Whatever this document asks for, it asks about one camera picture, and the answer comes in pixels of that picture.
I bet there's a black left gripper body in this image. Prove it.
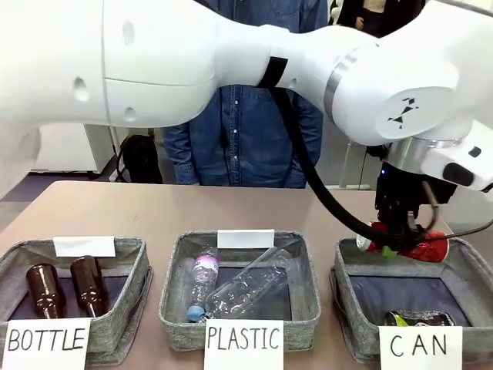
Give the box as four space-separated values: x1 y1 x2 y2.
374 163 425 216

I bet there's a dark crushed can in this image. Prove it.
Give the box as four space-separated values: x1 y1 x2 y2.
385 309 456 329

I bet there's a grey basket labelled can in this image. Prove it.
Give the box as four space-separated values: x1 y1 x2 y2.
328 236 493 365

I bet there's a grey basket labelled plastic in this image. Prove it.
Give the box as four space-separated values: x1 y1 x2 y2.
158 230 323 353

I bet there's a white paper label PLASTIC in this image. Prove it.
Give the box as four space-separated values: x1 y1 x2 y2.
203 319 286 370

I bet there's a blank white card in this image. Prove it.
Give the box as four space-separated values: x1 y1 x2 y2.
216 228 276 249
52 235 117 257

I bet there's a large clear plastic bottle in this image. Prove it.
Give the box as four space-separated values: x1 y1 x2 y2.
203 247 294 321

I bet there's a small blue-capped plastic bottle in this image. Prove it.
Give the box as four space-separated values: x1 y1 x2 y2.
186 250 222 324

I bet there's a white cabinet with wooden top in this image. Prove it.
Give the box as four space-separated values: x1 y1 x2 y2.
29 123 121 177

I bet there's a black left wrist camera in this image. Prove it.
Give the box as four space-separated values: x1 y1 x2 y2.
423 178 458 206

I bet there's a black cable strap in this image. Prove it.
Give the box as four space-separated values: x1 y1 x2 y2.
257 55 290 91

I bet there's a brown glass bottle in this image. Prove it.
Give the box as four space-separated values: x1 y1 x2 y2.
25 263 67 320
69 255 112 319

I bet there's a white paper label CAN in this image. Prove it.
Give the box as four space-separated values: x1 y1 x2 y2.
378 325 464 370

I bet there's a person in dark clothes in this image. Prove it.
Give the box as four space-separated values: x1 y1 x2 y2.
337 0 427 39

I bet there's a white desk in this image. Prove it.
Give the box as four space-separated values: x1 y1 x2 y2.
341 137 493 234

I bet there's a white paper label BOTTLE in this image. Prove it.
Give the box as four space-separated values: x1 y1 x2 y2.
0 317 93 370

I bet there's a grey basket labelled bottle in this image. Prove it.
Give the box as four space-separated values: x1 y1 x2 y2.
0 236 155 365

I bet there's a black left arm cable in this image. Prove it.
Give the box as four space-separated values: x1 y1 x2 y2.
269 86 427 250

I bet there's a red soda can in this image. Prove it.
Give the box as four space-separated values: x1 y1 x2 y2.
355 220 451 265

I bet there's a person in denim shirt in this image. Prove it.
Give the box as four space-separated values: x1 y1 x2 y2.
163 0 329 190

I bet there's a black backpack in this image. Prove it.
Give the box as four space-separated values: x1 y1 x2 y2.
116 133 164 184

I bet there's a thin black cable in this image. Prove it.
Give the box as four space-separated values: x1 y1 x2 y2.
421 180 493 242

